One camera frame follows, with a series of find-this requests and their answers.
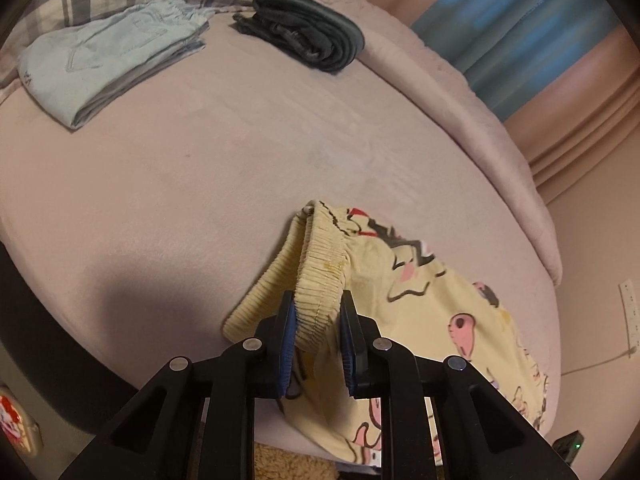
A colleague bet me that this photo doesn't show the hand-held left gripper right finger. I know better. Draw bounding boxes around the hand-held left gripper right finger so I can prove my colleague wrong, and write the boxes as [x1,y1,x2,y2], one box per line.
[340,291,576,480]

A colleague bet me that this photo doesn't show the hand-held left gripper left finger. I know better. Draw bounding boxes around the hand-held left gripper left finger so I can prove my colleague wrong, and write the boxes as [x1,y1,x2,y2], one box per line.
[57,291,297,480]

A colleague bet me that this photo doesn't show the yellow cartoon print pants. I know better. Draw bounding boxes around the yellow cartoon print pants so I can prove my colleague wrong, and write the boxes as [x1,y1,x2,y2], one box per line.
[222,200,551,468]

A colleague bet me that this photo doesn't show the dark grey folded pants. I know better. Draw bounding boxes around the dark grey folded pants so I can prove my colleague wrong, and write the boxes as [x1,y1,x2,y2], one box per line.
[232,0,366,73]

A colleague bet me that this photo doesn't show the pink bed sheet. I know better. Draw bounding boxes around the pink bed sheet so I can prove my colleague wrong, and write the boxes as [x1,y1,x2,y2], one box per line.
[0,5,558,461]

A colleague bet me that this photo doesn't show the black device with green light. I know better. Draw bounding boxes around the black device with green light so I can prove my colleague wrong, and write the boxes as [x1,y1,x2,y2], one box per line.
[552,430,585,463]

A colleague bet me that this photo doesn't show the pink quilt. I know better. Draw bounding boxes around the pink quilt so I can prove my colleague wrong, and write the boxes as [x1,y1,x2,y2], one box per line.
[245,0,563,286]

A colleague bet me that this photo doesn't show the red and white printed item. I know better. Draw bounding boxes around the red and white printed item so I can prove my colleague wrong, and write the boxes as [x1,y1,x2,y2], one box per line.
[0,385,43,456]

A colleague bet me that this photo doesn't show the light blue folded jeans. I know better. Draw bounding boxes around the light blue folded jeans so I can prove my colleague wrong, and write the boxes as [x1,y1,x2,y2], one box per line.
[19,0,211,131]

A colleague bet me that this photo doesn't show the pink and blue curtain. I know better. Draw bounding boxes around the pink and blue curtain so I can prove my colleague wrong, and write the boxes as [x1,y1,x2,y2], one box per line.
[340,0,640,206]

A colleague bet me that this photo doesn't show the thin cable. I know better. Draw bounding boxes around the thin cable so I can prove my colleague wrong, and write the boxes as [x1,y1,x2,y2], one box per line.
[560,342,638,378]

